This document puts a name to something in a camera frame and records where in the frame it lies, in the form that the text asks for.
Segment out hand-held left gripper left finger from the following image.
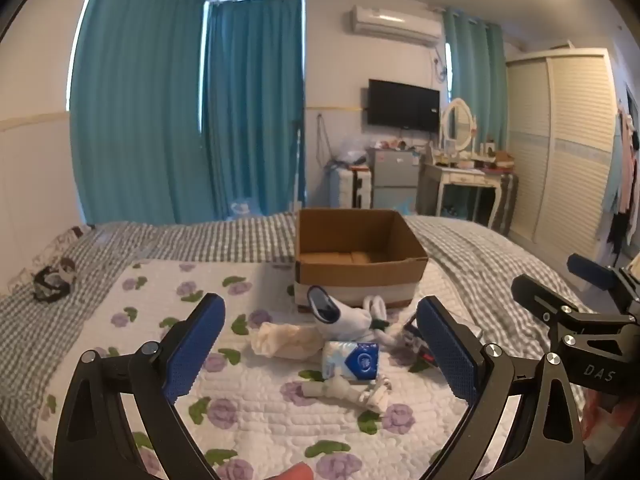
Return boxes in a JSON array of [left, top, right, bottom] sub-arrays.
[[52, 292, 226, 480]]

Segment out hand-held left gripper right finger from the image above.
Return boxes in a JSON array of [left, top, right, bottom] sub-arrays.
[[415, 296, 586, 480]]

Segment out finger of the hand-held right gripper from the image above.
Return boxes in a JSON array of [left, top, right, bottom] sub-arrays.
[[567, 254, 640, 306], [511, 274, 601, 333]]

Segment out black red small box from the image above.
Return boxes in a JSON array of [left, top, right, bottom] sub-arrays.
[[402, 324, 437, 367]]

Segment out white charging cable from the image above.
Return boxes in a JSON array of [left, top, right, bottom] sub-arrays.
[[361, 294, 392, 332]]

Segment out cream cloth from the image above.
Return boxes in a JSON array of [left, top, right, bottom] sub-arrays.
[[250, 322, 331, 361]]

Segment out blue white tissue packet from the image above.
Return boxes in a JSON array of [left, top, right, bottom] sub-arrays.
[[320, 340, 379, 382]]

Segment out white sock blue cuff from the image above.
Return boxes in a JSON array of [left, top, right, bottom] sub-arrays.
[[306, 285, 391, 345]]

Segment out brown cardboard box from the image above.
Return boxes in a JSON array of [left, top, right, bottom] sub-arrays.
[[294, 207, 430, 311]]

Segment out person's left hand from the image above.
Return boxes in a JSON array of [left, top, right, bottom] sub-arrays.
[[277, 462, 316, 480]]

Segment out patterned red clothing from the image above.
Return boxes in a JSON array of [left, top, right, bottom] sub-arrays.
[[582, 387, 640, 463]]

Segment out white floral quilt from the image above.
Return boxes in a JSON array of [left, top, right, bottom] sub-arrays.
[[37, 259, 501, 480]]

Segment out hanging clothes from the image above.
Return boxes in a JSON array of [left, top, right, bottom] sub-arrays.
[[602, 100, 640, 261]]

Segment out dark striped suitcase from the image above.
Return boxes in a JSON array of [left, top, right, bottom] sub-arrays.
[[495, 172, 519, 234]]

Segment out grey checkered bed sheet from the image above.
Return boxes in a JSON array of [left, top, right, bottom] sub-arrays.
[[0, 210, 596, 480]]

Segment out cream slatted wardrobe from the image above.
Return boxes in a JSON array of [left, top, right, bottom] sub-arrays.
[[505, 47, 618, 261]]

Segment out white dressing table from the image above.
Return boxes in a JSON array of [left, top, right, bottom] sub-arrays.
[[417, 159, 506, 228]]

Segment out black white scrunchie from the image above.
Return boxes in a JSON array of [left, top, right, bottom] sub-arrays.
[[32, 257, 77, 303]]

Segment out grey small fridge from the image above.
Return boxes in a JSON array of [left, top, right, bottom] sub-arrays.
[[367, 147, 421, 211]]

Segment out white suitcase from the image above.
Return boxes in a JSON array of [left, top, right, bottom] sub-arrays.
[[336, 165, 373, 209]]

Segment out white oval vanity mirror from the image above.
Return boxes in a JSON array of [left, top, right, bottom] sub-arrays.
[[440, 97, 478, 155]]

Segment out clear plastic bag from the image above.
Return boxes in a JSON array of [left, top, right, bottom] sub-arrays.
[[336, 135, 371, 167]]

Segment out narrow teal curtain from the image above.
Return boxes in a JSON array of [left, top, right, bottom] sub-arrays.
[[442, 7, 508, 153]]

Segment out wide teal curtain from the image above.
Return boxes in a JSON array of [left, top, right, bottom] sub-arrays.
[[67, 0, 217, 226]]

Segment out teal corner curtain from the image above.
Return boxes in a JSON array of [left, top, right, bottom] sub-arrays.
[[202, 0, 307, 218]]

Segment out white air conditioner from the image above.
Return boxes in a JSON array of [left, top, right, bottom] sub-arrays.
[[349, 5, 445, 49]]

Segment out black wall television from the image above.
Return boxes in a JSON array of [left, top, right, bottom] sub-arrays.
[[367, 79, 441, 134]]

